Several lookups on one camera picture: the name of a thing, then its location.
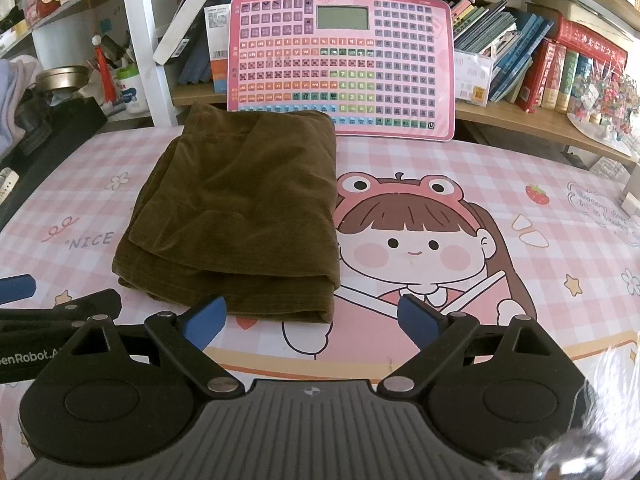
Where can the red tassel charm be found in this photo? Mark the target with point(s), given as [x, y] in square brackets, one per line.
[102, 72]

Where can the white smartwatch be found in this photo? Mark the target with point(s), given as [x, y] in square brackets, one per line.
[7, 186]

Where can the pink learning keyboard toy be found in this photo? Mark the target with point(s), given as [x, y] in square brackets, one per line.
[400, 60]

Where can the white orange labelled book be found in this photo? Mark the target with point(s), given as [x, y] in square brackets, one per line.
[220, 50]

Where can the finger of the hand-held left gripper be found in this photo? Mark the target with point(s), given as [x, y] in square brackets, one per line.
[102, 302]
[17, 287]

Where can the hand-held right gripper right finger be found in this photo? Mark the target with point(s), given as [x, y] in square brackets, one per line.
[417, 323]

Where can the old beige book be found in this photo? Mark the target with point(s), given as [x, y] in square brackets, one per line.
[575, 10]

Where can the lavender cloth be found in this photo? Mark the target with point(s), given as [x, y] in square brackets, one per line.
[12, 105]

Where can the pink cartoon desk mat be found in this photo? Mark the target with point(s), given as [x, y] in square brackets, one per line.
[500, 195]

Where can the clear plastic card box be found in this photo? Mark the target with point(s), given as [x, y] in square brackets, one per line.
[472, 80]

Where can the white fluffy cuff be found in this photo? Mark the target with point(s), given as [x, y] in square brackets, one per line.
[617, 395]

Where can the gold round tin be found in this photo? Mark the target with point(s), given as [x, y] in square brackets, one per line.
[62, 79]

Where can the thick red dictionary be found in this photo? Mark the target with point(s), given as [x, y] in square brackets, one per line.
[535, 77]

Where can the white metal shelf frame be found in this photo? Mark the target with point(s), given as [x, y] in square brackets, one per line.
[147, 45]

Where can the flat-lying red book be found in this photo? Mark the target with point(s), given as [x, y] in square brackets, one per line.
[590, 40]

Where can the red dictionary with beige base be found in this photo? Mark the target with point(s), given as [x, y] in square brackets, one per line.
[555, 80]

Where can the green dictionary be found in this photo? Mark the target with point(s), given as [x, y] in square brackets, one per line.
[567, 85]

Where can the black pad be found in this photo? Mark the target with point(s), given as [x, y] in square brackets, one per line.
[65, 135]

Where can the white plastic bottle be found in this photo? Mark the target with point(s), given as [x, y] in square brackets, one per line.
[132, 92]

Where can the leaning stack of thin books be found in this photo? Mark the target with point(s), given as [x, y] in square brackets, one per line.
[500, 35]

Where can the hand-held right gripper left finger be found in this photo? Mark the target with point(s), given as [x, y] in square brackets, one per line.
[207, 323]

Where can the dark blue book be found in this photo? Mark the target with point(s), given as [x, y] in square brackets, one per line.
[195, 62]

